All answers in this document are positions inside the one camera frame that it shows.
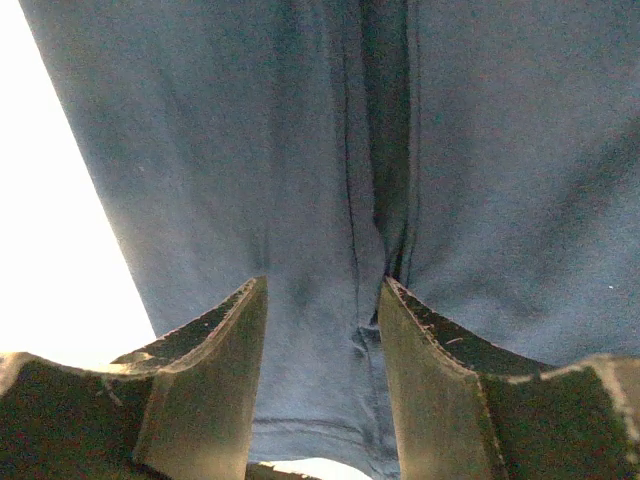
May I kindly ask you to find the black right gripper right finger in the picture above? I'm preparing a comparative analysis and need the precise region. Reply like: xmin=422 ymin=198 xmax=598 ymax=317
xmin=378 ymin=279 xmax=639 ymax=479

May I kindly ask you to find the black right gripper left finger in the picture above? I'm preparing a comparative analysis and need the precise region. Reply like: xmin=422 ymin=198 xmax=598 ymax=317
xmin=1 ymin=277 xmax=268 ymax=479

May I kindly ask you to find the navy blue t shirt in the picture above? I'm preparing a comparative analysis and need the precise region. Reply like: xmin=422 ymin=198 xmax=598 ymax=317
xmin=22 ymin=1 xmax=639 ymax=479

